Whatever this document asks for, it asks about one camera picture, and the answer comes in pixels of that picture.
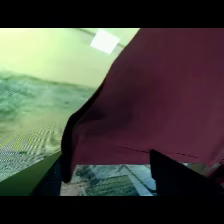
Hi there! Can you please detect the dark red garment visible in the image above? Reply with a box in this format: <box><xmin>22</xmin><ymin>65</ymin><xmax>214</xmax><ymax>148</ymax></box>
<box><xmin>60</xmin><ymin>28</ymin><xmax>224</xmax><ymax>184</ymax></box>

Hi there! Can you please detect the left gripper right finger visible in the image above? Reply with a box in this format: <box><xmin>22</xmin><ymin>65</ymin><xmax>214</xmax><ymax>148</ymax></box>
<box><xmin>149</xmin><ymin>149</ymin><xmax>224</xmax><ymax>197</ymax></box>

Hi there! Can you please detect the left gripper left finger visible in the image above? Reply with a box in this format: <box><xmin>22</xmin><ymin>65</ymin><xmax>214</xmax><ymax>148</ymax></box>
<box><xmin>0</xmin><ymin>151</ymin><xmax>63</xmax><ymax>197</ymax></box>

